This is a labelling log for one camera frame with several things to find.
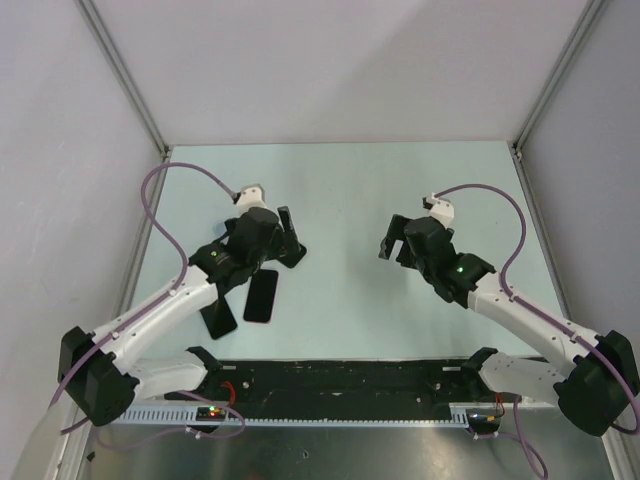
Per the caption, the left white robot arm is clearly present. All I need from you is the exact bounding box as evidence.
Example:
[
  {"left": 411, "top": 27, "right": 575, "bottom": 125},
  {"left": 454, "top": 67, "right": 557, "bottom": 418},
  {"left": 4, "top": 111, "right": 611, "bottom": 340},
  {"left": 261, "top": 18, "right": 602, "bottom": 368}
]
[{"left": 58, "top": 206, "right": 307, "bottom": 427}]

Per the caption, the aluminium frame post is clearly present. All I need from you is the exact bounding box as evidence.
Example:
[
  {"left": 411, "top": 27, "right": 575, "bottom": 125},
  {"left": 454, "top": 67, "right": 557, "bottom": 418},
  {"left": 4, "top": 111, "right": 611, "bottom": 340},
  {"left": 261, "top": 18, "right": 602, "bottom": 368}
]
[
  {"left": 510, "top": 0, "right": 609, "bottom": 162},
  {"left": 75, "top": 0, "right": 171, "bottom": 160}
]

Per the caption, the right aluminium frame post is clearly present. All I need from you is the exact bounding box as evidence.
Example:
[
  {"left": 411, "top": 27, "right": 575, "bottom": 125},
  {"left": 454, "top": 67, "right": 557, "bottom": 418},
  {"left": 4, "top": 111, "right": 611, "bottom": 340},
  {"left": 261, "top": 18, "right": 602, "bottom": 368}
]
[{"left": 510, "top": 0, "right": 609, "bottom": 162}]

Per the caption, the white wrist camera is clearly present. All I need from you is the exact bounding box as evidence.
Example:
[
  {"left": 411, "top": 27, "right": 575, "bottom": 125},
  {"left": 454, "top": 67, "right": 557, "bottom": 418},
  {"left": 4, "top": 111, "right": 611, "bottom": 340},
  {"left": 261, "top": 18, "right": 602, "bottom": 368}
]
[
  {"left": 234, "top": 184, "right": 266, "bottom": 210},
  {"left": 422, "top": 194, "right": 455, "bottom": 228}
]

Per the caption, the black phone case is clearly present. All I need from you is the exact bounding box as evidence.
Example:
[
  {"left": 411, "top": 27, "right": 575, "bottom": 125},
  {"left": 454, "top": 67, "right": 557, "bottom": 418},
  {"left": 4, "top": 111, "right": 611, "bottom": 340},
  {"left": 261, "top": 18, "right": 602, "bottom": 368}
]
[{"left": 274, "top": 242, "right": 307, "bottom": 269}]

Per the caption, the left aluminium frame post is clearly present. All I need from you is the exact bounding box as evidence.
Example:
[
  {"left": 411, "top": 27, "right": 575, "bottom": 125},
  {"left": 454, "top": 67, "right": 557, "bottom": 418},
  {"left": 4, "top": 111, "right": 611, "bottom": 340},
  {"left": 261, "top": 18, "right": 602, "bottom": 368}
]
[{"left": 75, "top": 0, "right": 171, "bottom": 160}]

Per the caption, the white slotted cable duct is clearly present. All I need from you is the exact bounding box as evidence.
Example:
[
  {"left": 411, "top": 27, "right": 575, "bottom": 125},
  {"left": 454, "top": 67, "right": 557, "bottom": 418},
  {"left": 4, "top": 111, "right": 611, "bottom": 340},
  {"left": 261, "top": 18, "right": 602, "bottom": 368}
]
[{"left": 119, "top": 402, "right": 501, "bottom": 430}]

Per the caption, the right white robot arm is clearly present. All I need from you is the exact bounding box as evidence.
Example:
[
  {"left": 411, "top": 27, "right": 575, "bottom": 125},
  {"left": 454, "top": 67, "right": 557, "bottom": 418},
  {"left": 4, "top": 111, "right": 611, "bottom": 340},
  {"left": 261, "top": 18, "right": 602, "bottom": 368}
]
[{"left": 379, "top": 214, "right": 639, "bottom": 437}]

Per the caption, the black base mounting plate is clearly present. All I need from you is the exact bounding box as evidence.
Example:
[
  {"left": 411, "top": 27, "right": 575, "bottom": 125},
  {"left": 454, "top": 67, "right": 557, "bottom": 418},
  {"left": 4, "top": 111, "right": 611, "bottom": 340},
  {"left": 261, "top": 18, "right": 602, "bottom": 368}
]
[{"left": 195, "top": 359, "right": 496, "bottom": 423}]

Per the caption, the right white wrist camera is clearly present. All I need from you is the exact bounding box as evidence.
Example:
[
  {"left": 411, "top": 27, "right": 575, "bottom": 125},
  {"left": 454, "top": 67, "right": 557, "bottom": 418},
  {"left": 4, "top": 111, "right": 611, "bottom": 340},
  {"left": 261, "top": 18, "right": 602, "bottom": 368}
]
[{"left": 422, "top": 194, "right": 455, "bottom": 228}]

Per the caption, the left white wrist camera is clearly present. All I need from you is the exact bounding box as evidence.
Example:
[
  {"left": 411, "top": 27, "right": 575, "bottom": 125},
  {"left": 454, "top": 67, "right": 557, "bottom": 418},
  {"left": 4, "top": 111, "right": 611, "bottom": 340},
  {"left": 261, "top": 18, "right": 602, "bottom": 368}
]
[{"left": 234, "top": 184, "right": 266, "bottom": 210}]

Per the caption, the black phone with pink edge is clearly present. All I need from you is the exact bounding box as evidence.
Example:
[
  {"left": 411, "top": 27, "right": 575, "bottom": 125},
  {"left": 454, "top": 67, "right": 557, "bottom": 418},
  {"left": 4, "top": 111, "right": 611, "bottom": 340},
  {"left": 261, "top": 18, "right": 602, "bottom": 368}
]
[{"left": 243, "top": 270, "right": 279, "bottom": 324}]

